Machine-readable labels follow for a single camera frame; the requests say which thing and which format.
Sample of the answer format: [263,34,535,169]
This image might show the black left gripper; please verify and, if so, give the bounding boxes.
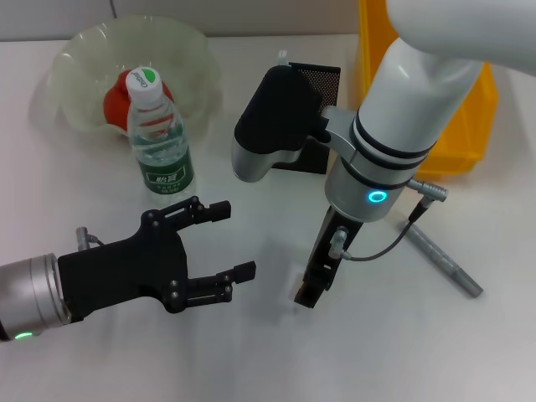
[57,209,189,323]

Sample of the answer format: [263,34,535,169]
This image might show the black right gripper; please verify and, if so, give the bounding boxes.
[162,195,365,311]

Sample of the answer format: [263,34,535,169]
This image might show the clear green-label water bottle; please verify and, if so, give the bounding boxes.
[126,65,197,206]

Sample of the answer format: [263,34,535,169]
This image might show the red-orange bumpy orange fruit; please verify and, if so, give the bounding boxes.
[103,70,175,137]

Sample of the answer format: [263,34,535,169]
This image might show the black mesh pen holder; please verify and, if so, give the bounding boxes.
[271,61,341,175]

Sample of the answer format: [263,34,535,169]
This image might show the pale green wavy fruit plate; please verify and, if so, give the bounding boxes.
[44,15,223,142]

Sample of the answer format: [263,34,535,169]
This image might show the grey glitter pen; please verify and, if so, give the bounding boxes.
[408,224,485,298]

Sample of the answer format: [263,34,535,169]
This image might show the yellow plastic storage bin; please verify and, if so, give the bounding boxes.
[355,0,499,175]

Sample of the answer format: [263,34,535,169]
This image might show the left gripper cable with plug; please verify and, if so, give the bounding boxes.
[75,225,106,250]

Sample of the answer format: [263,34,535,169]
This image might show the gripper cable with plug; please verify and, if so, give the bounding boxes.
[328,178,450,261]
[75,225,106,250]

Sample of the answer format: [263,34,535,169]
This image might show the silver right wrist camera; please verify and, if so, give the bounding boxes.
[232,65,349,183]

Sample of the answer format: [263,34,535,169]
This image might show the right gripper cable with plug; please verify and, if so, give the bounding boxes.
[328,178,450,261]

